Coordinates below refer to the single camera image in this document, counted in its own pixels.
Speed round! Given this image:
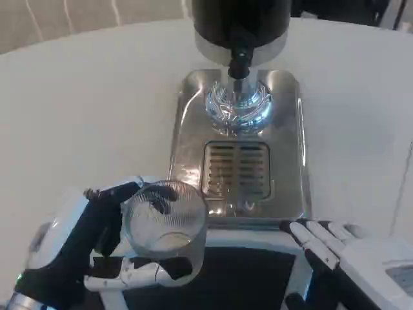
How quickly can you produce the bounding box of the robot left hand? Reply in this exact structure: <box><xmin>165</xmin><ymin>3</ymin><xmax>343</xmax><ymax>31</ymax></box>
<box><xmin>15</xmin><ymin>176</ymin><xmax>195</xmax><ymax>305</ymax></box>

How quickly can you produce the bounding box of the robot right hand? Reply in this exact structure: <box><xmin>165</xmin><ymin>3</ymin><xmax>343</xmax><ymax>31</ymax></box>
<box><xmin>279</xmin><ymin>218</ymin><xmax>413</xmax><ymax>310</ymax></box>

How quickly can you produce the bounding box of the clear ribbed glass cup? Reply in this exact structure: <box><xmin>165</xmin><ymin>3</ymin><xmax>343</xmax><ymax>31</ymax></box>
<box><xmin>122</xmin><ymin>180</ymin><xmax>209</xmax><ymax>285</ymax></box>

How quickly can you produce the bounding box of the white framed black panel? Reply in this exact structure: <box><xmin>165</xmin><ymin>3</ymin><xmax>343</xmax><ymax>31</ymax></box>
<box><xmin>99</xmin><ymin>227</ymin><xmax>314</xmax><ymax>310</ymax></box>

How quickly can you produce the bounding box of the steel drip tray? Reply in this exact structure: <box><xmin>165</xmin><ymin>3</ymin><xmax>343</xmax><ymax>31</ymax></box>
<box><xmin>168</xmin><ymin>68</ymin><xmax>313</xmax><ymax>227</ymax></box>

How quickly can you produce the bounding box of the slotted steel drain grid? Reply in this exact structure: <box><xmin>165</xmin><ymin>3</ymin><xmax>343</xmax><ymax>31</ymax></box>
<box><xmin>201</xmin><ymin>140</ymin><xmax>272</xmax><ymax>200</ymax></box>

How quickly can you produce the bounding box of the black dispenser tap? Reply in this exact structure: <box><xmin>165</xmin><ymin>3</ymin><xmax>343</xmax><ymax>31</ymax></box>
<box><xmin>227</xmin><ymin>36</ymin><xmax>257</xmax><ymax>81</ymax></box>

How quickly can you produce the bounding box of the black steel drink dispenser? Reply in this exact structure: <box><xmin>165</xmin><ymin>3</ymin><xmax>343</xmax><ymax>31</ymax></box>
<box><xmin>191</xmin><ymin>0</ymin><xmax>292</xmax><ymax>136</ymax></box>

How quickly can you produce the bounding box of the dark background furniture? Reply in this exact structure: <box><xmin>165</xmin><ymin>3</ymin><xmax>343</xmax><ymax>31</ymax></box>
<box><xmin>291</xmin><ymin>0</ymin><xmax>413</xmax><ymax>32</ymax></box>

